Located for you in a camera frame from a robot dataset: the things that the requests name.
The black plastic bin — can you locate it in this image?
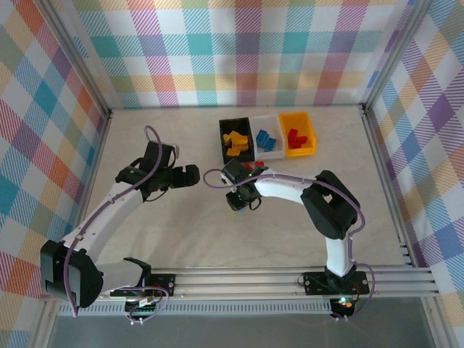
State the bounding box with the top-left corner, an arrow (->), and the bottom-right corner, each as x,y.
218,116 -> 257,164

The white plastic bin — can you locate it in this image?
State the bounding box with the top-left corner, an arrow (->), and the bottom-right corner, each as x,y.
250,114 -> 287,161

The yellow plastic bin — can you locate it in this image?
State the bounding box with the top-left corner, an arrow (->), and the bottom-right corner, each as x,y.
278,111 -> 318,158

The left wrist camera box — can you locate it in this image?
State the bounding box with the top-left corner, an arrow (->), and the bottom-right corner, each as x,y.
143,141 -> 181,170

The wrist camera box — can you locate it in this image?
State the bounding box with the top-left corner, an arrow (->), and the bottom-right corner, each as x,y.
143,141 -> 181,170
221,159 -> 251,186

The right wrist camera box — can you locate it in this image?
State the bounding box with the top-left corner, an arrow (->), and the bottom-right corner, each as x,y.
221,159 -> 251,186

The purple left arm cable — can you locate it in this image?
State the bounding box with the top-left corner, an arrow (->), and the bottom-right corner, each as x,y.
64,125 -> 171,326

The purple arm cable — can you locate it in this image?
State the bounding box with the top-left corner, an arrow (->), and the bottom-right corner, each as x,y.
202,167 -> 376,322
64,125 -> 171,326

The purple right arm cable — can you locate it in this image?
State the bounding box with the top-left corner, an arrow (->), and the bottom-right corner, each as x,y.
202,167 -> 376,322

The aluminium table side rail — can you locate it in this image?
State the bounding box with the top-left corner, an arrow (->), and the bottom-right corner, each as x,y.
61,108 -> 114,247
360,104 -> 418,268

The wide aluminium mounting rail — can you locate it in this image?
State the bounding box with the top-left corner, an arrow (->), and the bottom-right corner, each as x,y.
38,267 -> 440,301

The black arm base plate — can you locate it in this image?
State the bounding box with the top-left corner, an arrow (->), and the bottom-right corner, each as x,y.
144,273 -> 177,300
302,270 -> 370,295

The grey slotted cable duct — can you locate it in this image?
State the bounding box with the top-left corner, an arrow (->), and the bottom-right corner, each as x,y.
57,302 -> 334,317

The aluminium frame post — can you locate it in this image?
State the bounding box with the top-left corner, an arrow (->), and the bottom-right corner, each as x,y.
360,0 -> 436,109
36,0 -> 113,117

